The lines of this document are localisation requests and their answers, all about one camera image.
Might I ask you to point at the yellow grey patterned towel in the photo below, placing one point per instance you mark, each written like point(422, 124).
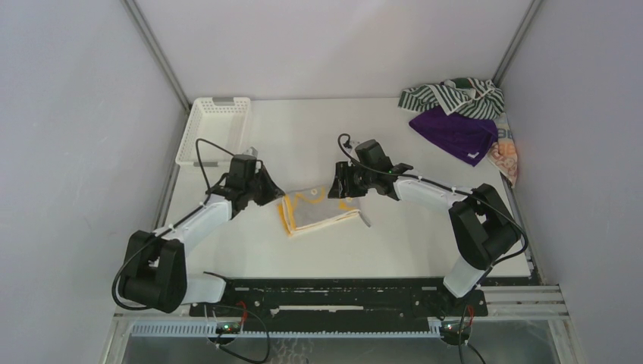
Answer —
point(307, 210)

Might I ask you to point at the aluminium corner post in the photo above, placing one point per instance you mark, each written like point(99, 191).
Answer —
point(517, 40)
point(143, 27)

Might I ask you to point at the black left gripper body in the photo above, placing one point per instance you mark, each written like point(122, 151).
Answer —
point(261, 190)

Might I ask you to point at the left controller board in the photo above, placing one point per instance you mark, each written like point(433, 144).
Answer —
point(228, 328)

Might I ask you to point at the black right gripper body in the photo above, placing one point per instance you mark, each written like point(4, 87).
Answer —
point(343, 180)

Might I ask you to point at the right controller board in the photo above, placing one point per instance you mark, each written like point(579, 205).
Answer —
point(454, 335)

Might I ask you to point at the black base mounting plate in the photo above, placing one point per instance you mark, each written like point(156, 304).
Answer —
point(374, 304)

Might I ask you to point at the controller board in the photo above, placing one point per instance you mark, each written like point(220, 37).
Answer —
point(228, 328)
point(454, 335)

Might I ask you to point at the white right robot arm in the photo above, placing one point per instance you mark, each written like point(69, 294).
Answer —
point(482, 225)

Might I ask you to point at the purple towel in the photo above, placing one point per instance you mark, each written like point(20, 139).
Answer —
point(466, 139)

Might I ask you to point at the white plastic basket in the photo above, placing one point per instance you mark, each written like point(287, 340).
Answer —
point(226, 122)

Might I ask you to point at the white slotted cable duct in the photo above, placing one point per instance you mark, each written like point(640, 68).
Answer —
point(203, 330)

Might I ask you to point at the aluminium corner post right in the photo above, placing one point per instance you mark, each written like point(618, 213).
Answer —
point(517, 40)

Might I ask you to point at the aluminium corner post left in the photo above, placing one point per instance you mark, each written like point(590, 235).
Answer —
point(143, 27)

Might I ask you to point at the green white striped towel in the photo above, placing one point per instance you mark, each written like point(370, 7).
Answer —
point(469, 97)

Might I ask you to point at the cream bear print towel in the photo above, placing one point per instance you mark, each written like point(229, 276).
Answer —
point(503, 153)

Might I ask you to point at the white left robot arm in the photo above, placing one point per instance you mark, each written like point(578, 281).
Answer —
point(154, 274)

